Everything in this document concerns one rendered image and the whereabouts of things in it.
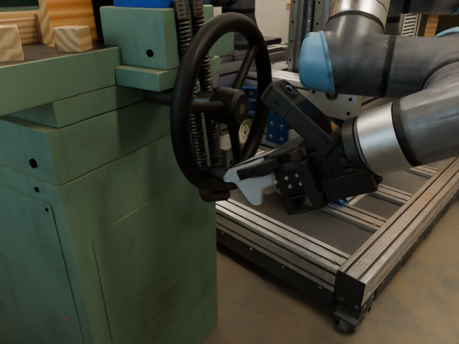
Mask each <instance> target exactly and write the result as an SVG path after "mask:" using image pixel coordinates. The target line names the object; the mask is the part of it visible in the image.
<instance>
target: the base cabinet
mask: <svg viewBox="0 0 459 344"><path fill-rule="evenodd" d="M217 324H218V307H217V235H216V202H210V203H207V202H205V201H203V200H202V199H201V197H200V195H199V190H198V188H197V187H195V186H194V185H192V183H190V182H189V181H188V180H187V179H186V178H185V176H184V174H183V173H182V172H181V170H180V168H179V166H178V163H177V161H176V157H175V155H174V152H173V147H172V142H171V133H170V134H168V135H166V136H164V137H162V138H159V139H157V140H155V141H153V142H151V143H149V144H147V145H144V146H143V147H140V148H139V149H136V150H134V151H132V152H130V153H128V154H126V155H124V156H121V157H119V158H117V159H115V160H113V161H111V162H108V163H107V164H104V165H102V166H101V167H98V168H97V169H94V170H92V171H90V172H88V173H86V174H84V175H81V176H79V177H77V178H75V179H73V180H71V181H69V182H66V183H65V184H62V185H61V186H56V185H54V184H51V183H49V182H46V181H44V180H41V179H38V178H36V177H33V176H31V175H28V174H26V173H23V172H20V171H17V170H15V169H12V168H9V167H7V166H5V165H2V164H0V344H202V343H203V342H204V340H205V339H206V338H207V336H208V335H209V334H210V333H211V332H212V330H213V329H214V327H215V326H216V325H217Z"/></svg>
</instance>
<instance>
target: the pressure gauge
mask: <svg viewBox="0 0 459 344"><path fill-rule="evenodd" d="M245 127H246V134H245V133H244V132H245ZM250 129H251V123H250V121H249V120H244V121H243V123H241V125H239V126H238V137H239V143H240V144H241V145H244V144H245V142H246V140H247V137H248V135H249V131H250Z"/></svg>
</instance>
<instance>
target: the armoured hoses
mask: <svg viewBox="0 0 459 344"><path fill-rule="evenodd" d="M171 6H172V8H174V11H175V13H176V14H175V16H176V21H177V23H176V25H177V28H176V29H177V30H178V32H177V34H178V39H179V40H178V42H179V45H178V46H179V47H180V48H179V51H180V59H181V60H182V57H183V55H184V53H185V51H186V49H187V47H188V45H189V43H190V42H191V40H192V38H191V36H192V35H191V30H190V28H191V26H190V25H189V24H190V21H189V18H190V17H189V16H190V12H189V8H190V9H191V19H192V24H193V25H192V27H193V32H194V33H193V35H194V36H195V34H196V33H197V32H198V31H199V30H200V28H201V27H202V26H203V25H205V23H204V21H205V19H204V5H203V0H173V1H172V2H171ZM208 53H209V52H208ZM209 61H210V59H209V54H207V55H206V58H205V59H204V62H203V64H202V65H201V68H200V71H199V74H198V75H199V76H198V77H199V85H200V87H199V88H200V91H205V92H210V93H213V88H212V87H213V84H212V77H211V76H212V75H211V70H210V68H211V67H210V62H209ZM197 84H198V83H197V81H196V84H195V88H194V92H193V99H194V98H195V97H196V94H198V92H199V90H198V86H197ZM193 99H192V102H194V100H193ZM204 119H205V120H204V122H205V126H206V127H205V129H206V135H207V137H206V138H207V142H208V147H209V148H208V150H209V157H210V165H211V167H223V165H222V164H223V162H222V156H221V147H220V145H221V144H220V140H219V131H218V130H219V129H218V125H217V124H218V123H216V122H213V120H212V119H211V116H210V114H207V113H204ZM202 125H203V123H202V116H201V113H191V120H190V127H191V140H192V146H193V151H194V154H195V157H196V159H197V162H198V164H199V166H200V167H201V168H202V169H203V170H204V171H205V172H206V169H207V168H208V162H207V160H208V159H207V155H206V146H205V143H204V142H205V140H204V137H205V136H204V133H203V131H204V130H203V126H202ZM237 188H238V186H228V187H227V188H224V189H223V190H218V191H212V192H210V191H205V190H201V189H199V188H198V190H199V195H200V197H201V199H202V200H203V201H205V202H207V203H210V202H215V201H225V200H228V199H230V196H231V194H230V192H229V190H234V189H237Z"/></svg>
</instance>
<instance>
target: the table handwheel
mask: <svg viewBox="0 0 459 344"><path fill-rule="evenodd" d="M229 32H237V33H239V34H240V35H242V36H243V37H244V38H245V40H246V41H247V42H248V44H249V47H248V49H247V52H246V54H245V58H244V59H243V62H242V65H241V67H240V69H239V71H238V74H237V76H236V78H235V80H234V83H233V85H232V87H231V88H226V87H219V88H217V89H216V90H215V91H214V92H213V93H210V92H205V91H199V92H198V94H196V97H195V98H194V99H193V92H194V88H195V84H196V80H197V76H198V74H199V71H200V68H201V65H202V64H203V62H204V59H205V58H206V55H207V54H208V52H209V50H210V49H211V48H212V46H213V45H214V43H215V42H216V41H217V40H218V39H219V38H220V37H221V36H223V35H225V34H226V33H229ZM253 59H255V66H256V72H257V82H258V88H257V100H256V106H255V113H254V117H253V122H252V125H251V129H250V131H249V135H248V137H247V140H246V142H245V144H244V146H243V148H242V150H240V143H239V137H238V126H239V125H241V123H243V121H244V120H245V119H246V118H247V115H248V112H249V99H248V97H247V95H246V93H245V92H244V91H243V90H242V87H243V85H244V82H245V79H246V77H247V74H248V71H249V68H250V67H251V64H252V62H253ZM270 83H272V70H271V64H270V56H269V52H268V48H267V45H266V42H265V39H264V36H263V35H262V33H261V31H260V30H259V28H258V26H257V25H256V24H255V23H254V22H253V21H252V20H251V19H250V18H248V17H246V16H245V15H243V14H240V13H235V12H227V13H223V14H220V15H217V16H215V17H214V18H212V19H210V20H209V21H208V22H207V23H206V24H205V25H203V26H202V27H201V28H200V30H199V31H198V32H197V33H196V34H195V36H194V37H193V39H192V40H191V42H190V43H189V45H188V47H187V49H186V51H185V53H184V55H183V57H182V60H181V62H180V65H179V68H178V71H177V74H176V79H175V82H174V85H173V88H171V89H167V90H165V91H161V92H157V91H150V90H146V89H144V90H143V98H144V100H145V101H146V102H150V103H154V104H161V105H165V106H170V107H171V108H170V132H171V142H172V147H173V152H174V155H175V157H176V161H177V163H178V166H179V168H180V170H181V172H182V173H183V174H184V176H185V178H186V179H187V180H188V181H189V182H190V183H192V185H194V186H195V187H197V188H199V189H201V190H205V191H210V192H212V191H218V190H223V189H224V188H227V187H228V186H230V185H227V184H224V183H222V182H219V181H217V180H215V179H213V178H211V177H208V176H207V175H206V172H205V171H204V170H203V169H202V168H201V167H200V166H199V164H198V162H197V159H196V157H195V154H194V151H193V146H192V142H191V127H190V120H191V113H207V114H210V116H211V119H212V120H213V122H216V123H220V124H225V125H227V129H228V132H229V138H230V142H231V146H232V154H233V159H234V162H233V163H232V164H231V165H230V166H229V167H228V169H231V168H232V167H233V166H235V165H237V164H239V163H241V162H243V161H246V160H248V159H250V158H252V157H254V156H255V155H256V152H257V150H258V148H259V146H260V143H261V141H262V137H263V135H264V131H265V129H266V124H267V121H268V115H269V111H270V108H269V107H268V106H266V105H265V104H264V103H263V102H262V101H261V96H262V94H263V93H264V91H265V90H266V88H267V87H268V85H269V84H270ZM192 99H193V100H194V102H192Z"/></svg>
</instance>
